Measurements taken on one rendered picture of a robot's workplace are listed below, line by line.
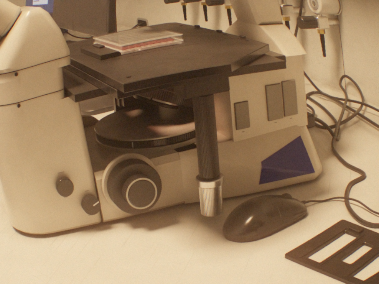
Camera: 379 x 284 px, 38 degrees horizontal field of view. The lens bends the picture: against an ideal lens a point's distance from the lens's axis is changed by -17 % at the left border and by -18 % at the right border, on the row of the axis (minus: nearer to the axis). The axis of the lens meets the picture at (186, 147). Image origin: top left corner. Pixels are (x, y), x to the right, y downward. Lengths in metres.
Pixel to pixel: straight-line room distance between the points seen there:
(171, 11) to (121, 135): 1.31
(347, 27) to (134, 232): 0.71
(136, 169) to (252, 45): 0.20
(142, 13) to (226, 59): 1.70
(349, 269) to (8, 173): 0.44
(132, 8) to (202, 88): 1.78
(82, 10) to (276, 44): 0.54
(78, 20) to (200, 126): 0.65
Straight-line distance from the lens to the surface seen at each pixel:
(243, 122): 0.83
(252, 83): 0.83
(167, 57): 0.72
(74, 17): 1.36
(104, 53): 0.77
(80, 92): 0.70
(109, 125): 0.89
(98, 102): 1.33
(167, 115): 0.90
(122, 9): 2.60
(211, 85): 0.72
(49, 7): 2.10
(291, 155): 0.86
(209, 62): 0.67
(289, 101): 0.87
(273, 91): 0.85
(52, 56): 0.72
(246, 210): 0.73
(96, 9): 1.18
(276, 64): 0.72
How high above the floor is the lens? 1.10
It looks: 20 degrees down
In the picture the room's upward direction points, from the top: 5 degrees counter-clockwise
